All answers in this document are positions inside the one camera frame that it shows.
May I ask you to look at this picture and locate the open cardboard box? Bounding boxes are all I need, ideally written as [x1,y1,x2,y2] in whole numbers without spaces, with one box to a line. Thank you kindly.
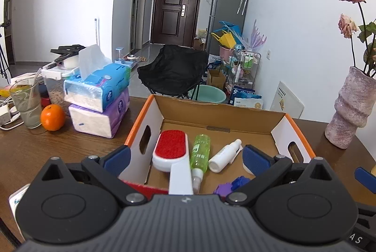
[206,69,227,90]

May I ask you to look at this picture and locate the white pill container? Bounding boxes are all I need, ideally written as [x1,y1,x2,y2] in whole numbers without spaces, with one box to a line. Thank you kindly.
[8,184,31,213]

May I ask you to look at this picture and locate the blue printed pack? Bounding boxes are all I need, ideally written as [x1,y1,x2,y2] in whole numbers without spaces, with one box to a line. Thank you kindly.
[228,85,264,110]

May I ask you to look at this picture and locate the purple tissue pack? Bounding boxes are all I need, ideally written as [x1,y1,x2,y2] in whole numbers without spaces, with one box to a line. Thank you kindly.
[68,89,130,139]

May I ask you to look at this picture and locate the white pot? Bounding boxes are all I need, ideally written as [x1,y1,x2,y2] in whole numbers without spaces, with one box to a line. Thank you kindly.
[63,56,80,69]

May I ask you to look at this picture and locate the white charger with cable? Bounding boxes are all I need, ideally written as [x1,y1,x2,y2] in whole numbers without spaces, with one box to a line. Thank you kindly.
[0,98,24,131]

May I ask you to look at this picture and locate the clear food container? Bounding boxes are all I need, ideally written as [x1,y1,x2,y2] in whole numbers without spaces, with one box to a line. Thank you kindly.
[41,67,80,108]

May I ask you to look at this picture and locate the pink bucket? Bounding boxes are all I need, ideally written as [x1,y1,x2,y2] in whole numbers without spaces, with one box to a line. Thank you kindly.
[219,45,235,57]

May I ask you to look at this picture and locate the blue tissue pack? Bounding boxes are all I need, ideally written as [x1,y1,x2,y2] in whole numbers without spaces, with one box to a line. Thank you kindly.
[63,45,132,113]

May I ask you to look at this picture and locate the red cardboard box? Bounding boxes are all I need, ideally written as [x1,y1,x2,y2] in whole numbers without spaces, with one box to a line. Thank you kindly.
[117,94,316,197]

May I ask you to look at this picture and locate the orange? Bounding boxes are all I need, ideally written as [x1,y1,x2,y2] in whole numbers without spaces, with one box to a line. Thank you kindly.
[40,104,66,131]

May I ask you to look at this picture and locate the purple blue small toy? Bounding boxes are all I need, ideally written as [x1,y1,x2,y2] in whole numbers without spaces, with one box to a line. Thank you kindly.
[213,183,235,198]

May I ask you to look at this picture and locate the red and white lint brush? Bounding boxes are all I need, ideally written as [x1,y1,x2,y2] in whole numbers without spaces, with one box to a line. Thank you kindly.
[152,130,194,195]

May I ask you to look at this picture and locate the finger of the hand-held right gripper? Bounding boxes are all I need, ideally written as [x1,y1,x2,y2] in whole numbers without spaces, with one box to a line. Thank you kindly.
[354,167,376,186]

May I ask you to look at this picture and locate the purple hangers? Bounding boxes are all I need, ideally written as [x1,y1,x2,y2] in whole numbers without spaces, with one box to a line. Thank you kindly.
[244,19,267,50]

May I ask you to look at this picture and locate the dark brown door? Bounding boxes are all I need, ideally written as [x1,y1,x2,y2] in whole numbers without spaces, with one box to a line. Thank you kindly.
[151,0,204,48]

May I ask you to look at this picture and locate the green basin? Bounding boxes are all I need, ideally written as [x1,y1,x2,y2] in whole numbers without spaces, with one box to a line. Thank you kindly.
[188,84,227,104]

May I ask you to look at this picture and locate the black folded stand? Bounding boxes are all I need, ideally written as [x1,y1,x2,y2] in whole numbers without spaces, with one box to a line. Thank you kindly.
[50,44,94,62]

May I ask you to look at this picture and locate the small white bottle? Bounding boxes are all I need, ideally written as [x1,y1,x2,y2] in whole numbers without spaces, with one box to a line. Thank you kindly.
[208,139,243,173]

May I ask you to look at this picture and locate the glass cup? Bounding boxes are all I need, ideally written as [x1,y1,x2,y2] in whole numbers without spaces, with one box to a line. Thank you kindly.
[9,78,42,129]

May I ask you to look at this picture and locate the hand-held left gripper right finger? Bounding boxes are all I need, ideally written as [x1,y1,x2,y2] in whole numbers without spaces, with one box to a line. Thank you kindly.
[226,145,341,207]

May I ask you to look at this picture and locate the white board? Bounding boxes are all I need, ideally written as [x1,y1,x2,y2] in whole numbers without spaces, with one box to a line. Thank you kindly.
[270,81,305,119]

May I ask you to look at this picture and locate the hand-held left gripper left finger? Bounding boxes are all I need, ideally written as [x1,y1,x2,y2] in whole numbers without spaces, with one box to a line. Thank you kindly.
[33,146,148,207]

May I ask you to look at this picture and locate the green spray bottle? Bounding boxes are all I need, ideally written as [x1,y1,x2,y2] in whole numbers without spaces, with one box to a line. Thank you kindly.
[189,134,211,191]

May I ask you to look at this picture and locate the grey fridge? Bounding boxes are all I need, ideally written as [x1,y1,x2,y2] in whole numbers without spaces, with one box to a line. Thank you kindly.
[207,0,252,54]

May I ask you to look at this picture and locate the yellow dustpan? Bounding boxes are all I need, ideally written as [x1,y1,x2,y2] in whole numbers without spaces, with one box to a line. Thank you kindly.
[211,30,235,47]

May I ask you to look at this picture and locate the black folding chair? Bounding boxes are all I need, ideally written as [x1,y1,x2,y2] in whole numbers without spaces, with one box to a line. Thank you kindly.
[137,45,208,100]

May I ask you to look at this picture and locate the pink stone vase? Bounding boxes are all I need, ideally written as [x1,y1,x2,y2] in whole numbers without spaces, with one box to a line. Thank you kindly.
[325,66,373,150]

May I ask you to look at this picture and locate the metal trolley rack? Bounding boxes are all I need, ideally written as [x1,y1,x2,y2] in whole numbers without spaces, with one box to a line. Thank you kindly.
[231,49,261,88]

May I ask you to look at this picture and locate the pet water feeder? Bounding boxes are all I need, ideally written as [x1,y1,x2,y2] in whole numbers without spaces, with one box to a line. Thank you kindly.
[114,47,139,68]

